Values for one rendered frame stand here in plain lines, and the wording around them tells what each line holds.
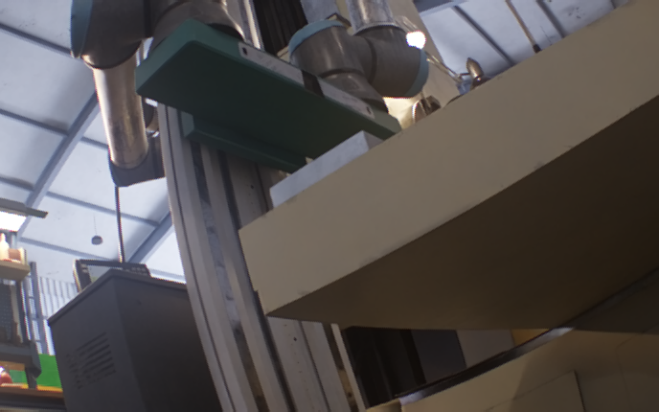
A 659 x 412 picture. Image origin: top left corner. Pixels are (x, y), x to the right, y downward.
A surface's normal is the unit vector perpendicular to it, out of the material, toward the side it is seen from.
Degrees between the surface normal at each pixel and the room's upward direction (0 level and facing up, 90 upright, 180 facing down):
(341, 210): 90
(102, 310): 90
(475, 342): 90
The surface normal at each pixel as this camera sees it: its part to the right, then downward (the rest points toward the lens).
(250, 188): 0.77, -0.45
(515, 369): -0.56, -0.20
